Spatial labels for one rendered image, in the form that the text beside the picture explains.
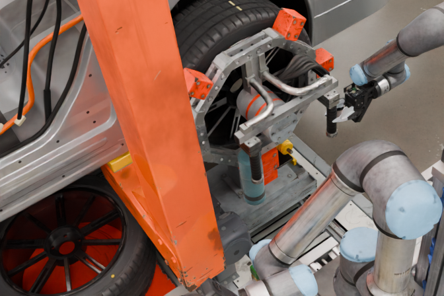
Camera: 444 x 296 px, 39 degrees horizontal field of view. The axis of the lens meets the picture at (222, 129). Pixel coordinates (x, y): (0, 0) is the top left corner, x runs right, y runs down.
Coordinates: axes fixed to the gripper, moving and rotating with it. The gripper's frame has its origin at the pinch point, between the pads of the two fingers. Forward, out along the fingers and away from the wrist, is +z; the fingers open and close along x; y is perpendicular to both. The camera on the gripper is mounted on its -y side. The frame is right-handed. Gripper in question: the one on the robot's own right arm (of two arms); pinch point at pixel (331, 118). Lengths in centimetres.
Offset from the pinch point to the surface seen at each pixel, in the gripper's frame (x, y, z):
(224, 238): -8, -42, 47
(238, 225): -10, -42, 39
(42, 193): -42, -5, 98
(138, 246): -20, -33, 78
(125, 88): 10, 67, 73
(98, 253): -44, -56, 90
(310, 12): -43, 10, -25
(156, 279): -18, -56, 76
